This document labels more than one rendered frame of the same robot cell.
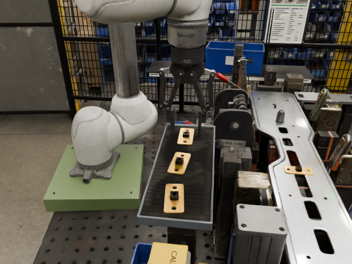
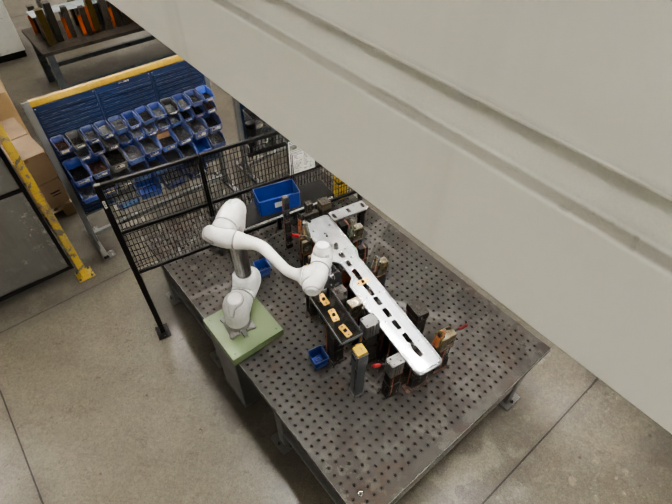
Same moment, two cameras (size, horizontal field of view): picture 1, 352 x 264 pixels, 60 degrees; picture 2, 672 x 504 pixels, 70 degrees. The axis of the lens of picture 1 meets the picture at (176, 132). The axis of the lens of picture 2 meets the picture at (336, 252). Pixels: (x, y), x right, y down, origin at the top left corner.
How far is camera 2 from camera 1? 2.12 m
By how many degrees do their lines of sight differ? 34
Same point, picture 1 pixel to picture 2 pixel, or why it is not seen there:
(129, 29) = not seen: hidden behind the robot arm
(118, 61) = (240, 261)
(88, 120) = (240, 304)
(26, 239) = (163, 400)
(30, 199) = (128, 373)
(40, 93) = (25, 266)
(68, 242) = (266, 372)
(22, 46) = not seen: outside the picture
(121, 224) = (283, 347)
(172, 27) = not seen: hidden behind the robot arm
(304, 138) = (354, 256)
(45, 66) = (23, 236)
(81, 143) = (238, 318)
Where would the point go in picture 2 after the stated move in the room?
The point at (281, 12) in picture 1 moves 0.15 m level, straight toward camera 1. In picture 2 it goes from (297, 154) to (303, 166)
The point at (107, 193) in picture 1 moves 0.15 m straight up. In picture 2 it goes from (263, 336) to (261, 322)
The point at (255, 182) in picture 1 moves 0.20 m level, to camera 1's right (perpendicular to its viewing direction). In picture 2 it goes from (356, 303) to (382, 287)
